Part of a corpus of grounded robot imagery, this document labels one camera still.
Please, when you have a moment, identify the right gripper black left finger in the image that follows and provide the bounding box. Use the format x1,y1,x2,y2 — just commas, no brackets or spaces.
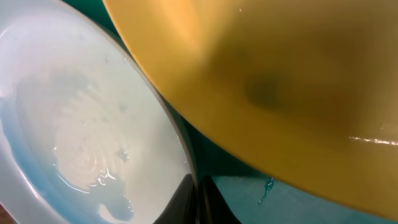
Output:
154,174,197,224

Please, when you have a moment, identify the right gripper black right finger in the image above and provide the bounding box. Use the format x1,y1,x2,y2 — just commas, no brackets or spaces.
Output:
198,176,241,224

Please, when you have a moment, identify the light blue plate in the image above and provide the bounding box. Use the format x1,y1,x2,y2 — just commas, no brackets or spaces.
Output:
1,1,195,223

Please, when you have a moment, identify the blue plastic tray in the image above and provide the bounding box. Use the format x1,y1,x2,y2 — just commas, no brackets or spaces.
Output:
62,0,396,224

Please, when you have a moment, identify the yellow plate right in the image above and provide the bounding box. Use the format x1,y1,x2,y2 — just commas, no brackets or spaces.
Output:
102,0,398,222

